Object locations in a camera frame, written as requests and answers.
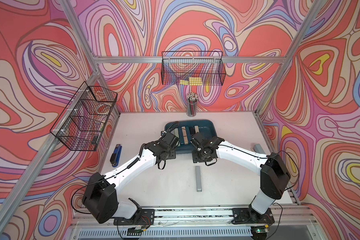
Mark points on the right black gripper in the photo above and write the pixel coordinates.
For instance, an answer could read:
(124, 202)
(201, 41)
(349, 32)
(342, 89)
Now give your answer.
(196, 159)

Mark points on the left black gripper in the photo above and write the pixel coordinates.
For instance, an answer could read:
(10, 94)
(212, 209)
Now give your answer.
(173, 153)

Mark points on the black bar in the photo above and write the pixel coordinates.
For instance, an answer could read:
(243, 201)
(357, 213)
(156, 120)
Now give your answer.
(192, 130)

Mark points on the dark teal bar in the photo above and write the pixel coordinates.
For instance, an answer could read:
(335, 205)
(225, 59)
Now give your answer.
(181, 138)

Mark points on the teal plastic storage box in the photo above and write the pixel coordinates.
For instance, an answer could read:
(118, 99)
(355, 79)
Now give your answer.
(206, 128)

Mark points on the beige bar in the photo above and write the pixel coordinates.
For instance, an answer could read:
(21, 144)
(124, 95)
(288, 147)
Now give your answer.
(185, 138)

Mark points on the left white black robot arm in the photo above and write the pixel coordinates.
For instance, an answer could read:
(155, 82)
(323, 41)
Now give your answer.
(101, 193)

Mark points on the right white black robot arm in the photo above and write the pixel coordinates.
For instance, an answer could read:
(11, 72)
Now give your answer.
(273, 172)

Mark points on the clear cup of pencils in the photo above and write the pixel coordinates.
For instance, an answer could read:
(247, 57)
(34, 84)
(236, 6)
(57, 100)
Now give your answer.
(192, 99)

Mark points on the yellow sticky notes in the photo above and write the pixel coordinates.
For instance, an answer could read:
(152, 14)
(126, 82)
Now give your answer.
(192, 81)

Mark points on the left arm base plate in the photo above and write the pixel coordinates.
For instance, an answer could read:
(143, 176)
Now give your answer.
(143, 217)

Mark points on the aluminium front rail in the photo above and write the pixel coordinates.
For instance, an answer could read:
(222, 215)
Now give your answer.
(285, 222)

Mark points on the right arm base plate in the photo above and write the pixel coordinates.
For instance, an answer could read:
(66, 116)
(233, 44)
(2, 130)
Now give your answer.
(249, 216)

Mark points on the back black wire basket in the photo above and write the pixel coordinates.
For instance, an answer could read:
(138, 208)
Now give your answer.
(179, 65)

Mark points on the black wire basket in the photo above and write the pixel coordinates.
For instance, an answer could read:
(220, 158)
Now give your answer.
(179, 65)
(81, 124)

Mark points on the left black wire basket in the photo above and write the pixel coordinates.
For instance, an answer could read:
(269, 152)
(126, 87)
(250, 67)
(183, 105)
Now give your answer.
(81, 124)

